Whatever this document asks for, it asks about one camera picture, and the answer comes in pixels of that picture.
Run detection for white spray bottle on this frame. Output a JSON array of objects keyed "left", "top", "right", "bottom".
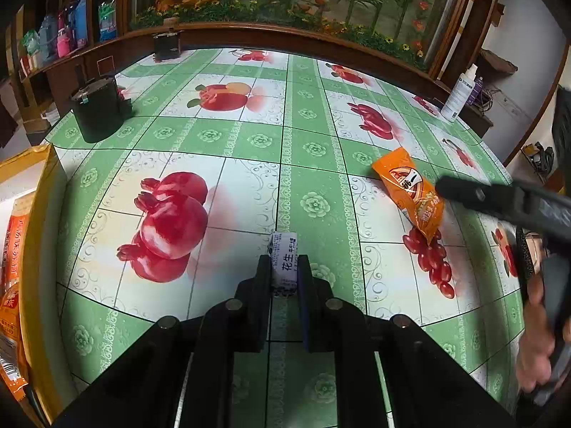
[{"left": 440, "top": 64, "right": 477, "bottom": 121}]

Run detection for eyeglasses in black case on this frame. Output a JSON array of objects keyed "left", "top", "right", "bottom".
[{"left": 515, "top": 227, "right": 547, "bottom": 304}]

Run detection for orange cracker packet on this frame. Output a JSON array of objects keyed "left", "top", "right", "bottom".
[{"left": 1, "top": 190, "right": 35, "bottom": 295}]

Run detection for orange snack sachet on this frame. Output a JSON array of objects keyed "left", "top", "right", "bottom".
[{"left": 372, "top": 147, "right": 445, "bottom": 243}]

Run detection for small black container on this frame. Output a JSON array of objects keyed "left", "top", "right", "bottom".
[{"left": 153, "top": 30, "right": 181, "bottom": 62}]

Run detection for orange biscuit pack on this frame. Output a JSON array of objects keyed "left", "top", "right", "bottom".
[{"left": 0, "top": 283, "right": 29, "bottom": 402}]

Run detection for green floral tablecloth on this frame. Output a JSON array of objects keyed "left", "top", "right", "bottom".
[{"left": 47, "top": 49, "right": 522, "bottom": 410}]

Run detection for blue bottle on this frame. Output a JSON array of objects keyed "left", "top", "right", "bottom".
[{"left": 74, "top": 0, "right": 88, "bottom": 49}]

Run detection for small white peanut candy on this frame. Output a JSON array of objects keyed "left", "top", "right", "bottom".
[{"left": 268, "top": 232, "right": 298, "bottom": 294}]

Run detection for black cylindrical container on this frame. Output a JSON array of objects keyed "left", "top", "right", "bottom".
[{"left": 70, "top": 75, "right": 133, "bottom": 143}]

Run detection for pink bottle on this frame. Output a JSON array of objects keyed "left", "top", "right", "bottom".
[{"left": 56, "top": 27, "right": 72, "bottom": 58}]

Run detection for purple bottle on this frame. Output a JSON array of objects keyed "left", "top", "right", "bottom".
[{"left": 466, "top": 75, "right": 483, "bottom": 105}]

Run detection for right hand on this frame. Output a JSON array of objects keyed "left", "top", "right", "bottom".
[{"left": 516, "top": 274, "right": 556, "bottom": 392}]

